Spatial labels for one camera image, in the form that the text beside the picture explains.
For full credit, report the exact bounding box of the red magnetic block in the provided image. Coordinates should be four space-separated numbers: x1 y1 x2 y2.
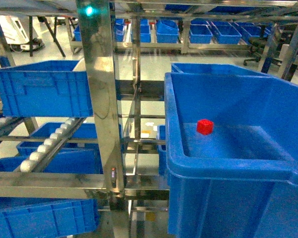
196 119 214 135

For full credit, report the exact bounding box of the blue bin on left shelf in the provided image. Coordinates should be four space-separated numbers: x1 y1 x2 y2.
0 60 93 118

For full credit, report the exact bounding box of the blue bin behind large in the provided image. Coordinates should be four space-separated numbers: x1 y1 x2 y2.
171 63 268 76

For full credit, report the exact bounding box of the blue bin under rollers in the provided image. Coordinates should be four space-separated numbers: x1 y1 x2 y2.
0 149 103 174

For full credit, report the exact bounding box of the large blue bin front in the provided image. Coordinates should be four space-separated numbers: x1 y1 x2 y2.
164 72 298 238

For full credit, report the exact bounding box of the white roller track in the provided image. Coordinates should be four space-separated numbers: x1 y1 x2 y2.
14 119 81 173

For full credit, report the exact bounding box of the black office chair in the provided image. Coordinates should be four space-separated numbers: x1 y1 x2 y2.
243 37 268 66

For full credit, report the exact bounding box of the blue bin bottom left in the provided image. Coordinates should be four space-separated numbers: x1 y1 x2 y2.
0 197 99 238

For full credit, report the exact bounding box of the steel horizontal front beam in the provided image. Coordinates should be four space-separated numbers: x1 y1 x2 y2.
0 172 108 199

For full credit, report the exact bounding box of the stainless steel vertical post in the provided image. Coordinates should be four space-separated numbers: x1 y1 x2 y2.
76 0 130 238

